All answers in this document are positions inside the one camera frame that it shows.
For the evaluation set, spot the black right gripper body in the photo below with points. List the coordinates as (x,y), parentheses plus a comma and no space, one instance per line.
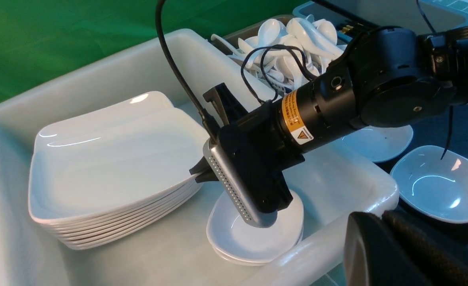
(259,148)

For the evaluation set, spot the blue-grey chopstick bin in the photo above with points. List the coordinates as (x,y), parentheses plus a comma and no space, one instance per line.
(403,13)

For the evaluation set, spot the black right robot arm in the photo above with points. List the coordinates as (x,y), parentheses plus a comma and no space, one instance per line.
(388,77)

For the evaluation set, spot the white bowl in tub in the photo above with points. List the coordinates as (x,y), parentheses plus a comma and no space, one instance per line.
(231,237)

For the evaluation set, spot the pile of white spoons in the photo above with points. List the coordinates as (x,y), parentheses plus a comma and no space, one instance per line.
(286,56)

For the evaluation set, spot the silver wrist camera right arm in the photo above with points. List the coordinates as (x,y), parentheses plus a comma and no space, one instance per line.
(236,190)

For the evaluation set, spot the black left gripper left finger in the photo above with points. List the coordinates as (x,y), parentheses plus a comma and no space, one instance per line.
(226,105)

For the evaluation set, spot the stack of white square plates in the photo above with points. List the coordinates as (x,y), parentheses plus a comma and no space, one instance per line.
(111,167)

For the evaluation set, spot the large white plastic tub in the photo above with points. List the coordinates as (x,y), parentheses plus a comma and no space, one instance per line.
(174,251)

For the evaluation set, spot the white bowl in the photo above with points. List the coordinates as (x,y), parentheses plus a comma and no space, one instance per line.
(434,182)
(379,144)
(231,237)

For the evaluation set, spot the pile of black chopsticks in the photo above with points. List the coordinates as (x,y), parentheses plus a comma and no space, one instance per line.
(349,29)

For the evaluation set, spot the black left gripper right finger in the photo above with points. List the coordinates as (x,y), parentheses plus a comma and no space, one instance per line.
(396,249)

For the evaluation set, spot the green backdrop cloth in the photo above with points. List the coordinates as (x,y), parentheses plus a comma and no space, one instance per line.
(44,39)

